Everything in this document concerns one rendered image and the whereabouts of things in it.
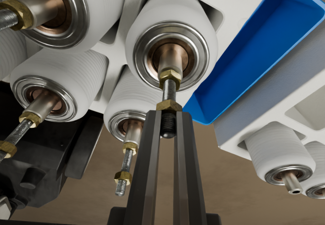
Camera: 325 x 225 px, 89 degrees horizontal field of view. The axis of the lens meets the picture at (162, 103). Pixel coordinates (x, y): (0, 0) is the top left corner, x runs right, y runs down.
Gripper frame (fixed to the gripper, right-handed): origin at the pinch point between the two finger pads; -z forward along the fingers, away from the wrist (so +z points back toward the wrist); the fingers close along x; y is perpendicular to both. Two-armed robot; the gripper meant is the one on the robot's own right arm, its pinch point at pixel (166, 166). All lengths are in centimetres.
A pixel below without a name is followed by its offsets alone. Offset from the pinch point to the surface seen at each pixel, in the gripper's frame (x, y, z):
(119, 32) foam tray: 6.9, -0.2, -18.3
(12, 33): 21.7, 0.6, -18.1
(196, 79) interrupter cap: -2.8, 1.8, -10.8
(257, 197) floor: -57, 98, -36
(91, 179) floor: 41, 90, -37
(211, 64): -4.2, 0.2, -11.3
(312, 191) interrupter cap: -30.4, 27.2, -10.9
